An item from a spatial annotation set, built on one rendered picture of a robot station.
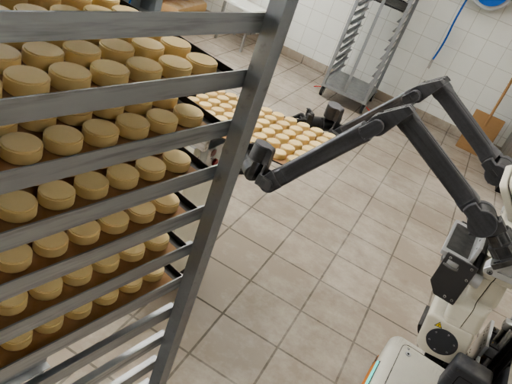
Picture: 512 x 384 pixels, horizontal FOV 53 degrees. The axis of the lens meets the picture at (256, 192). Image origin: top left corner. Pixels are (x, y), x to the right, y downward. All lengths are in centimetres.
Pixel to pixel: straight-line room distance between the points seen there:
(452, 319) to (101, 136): 141
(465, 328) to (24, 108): 157
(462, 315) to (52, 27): 156
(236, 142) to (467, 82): 510
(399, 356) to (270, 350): 57
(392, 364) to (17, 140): 189
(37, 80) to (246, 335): 198
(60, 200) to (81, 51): 20
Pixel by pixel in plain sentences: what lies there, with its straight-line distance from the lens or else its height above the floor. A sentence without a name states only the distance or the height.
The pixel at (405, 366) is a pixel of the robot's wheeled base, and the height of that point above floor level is 28.
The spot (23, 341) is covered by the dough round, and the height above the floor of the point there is 106.
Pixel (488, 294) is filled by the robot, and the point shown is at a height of 88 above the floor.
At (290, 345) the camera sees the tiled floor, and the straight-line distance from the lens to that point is 253.
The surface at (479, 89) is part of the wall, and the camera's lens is 588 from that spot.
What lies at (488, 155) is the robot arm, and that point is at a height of 120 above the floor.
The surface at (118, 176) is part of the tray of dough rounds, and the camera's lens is 82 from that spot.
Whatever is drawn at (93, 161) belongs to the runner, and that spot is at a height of 141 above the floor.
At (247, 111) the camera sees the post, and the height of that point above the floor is 146.
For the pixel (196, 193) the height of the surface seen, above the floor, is 59.
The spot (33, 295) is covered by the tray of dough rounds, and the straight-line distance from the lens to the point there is 89.
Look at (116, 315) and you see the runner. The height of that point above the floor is 105.
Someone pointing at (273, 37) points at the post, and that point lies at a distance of 79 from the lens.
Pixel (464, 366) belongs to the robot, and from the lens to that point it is 186.
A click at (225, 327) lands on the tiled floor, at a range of 248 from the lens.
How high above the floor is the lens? 179
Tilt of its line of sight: 31 degrees down
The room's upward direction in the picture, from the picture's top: 21 degrees clockwise
